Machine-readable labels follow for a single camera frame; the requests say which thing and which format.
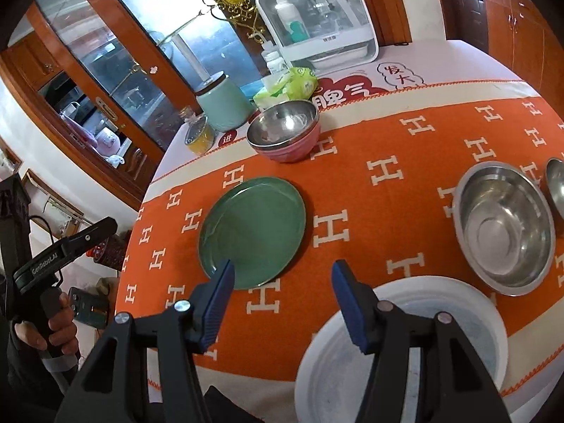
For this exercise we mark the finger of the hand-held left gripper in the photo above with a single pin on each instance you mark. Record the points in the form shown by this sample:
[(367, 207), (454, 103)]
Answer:
[(90, 235)]

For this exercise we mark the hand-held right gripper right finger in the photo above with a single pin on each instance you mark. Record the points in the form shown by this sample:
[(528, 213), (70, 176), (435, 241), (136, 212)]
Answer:
[(352, 308)]

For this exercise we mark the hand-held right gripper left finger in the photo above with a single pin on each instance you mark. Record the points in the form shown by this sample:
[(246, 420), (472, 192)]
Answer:
[(218, 304)]

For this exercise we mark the green plate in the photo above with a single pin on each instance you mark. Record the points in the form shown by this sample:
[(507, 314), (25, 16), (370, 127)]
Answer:
[(251, 229)]

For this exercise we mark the large white plate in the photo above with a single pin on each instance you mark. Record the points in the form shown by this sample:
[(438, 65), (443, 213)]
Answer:
[(440, 288)]

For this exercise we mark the large steel bowl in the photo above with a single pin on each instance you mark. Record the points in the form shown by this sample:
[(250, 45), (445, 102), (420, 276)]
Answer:
[(502, 229)]

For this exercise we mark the pink steel-lined bowl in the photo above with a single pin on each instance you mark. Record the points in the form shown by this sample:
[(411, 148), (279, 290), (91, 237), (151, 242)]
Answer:
[(282, 121)]

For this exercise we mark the small steel bowl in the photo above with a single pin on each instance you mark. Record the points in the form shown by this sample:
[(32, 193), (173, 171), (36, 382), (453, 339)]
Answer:
[(557, 189)]

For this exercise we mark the person's left hand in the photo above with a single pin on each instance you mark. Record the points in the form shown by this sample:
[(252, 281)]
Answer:
[(64, 326)]

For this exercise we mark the dark wicker basket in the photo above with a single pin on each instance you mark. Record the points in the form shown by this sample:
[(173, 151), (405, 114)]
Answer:
[(112, 251)]

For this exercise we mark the wooden kitchen cabinet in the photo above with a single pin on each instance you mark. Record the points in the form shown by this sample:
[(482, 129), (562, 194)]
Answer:
[(88, 141)]

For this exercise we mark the orange patterned cloth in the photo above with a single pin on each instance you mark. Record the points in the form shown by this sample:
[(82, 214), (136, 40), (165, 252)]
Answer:
[(374, 211)]

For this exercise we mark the small glass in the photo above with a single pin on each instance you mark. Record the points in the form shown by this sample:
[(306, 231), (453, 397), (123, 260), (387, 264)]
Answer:
[(189, 114)]

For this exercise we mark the glass sliding door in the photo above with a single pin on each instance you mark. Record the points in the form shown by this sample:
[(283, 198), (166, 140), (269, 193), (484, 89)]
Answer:
[(110, 66), (229, 39)]

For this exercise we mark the mint canister with dark lid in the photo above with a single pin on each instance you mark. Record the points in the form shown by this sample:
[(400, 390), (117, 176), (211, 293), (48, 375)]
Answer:
[(222, 105)]

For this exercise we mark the green tissue pack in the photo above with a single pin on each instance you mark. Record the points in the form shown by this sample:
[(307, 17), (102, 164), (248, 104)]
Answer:
[(299, 83)]

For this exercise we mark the white pill bottle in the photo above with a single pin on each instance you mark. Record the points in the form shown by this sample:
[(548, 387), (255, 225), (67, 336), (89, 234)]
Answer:
[(275, 64)]

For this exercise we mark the white bottle sterilizer cabinet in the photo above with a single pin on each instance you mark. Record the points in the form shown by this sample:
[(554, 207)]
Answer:
[(326, 48)]

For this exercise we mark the white bottle in cabinet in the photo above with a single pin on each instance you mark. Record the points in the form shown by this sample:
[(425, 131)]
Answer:
[(286, 13)]

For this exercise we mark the wooden wall cabinet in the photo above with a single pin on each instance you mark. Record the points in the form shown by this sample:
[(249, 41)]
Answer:
[(524, 22)]

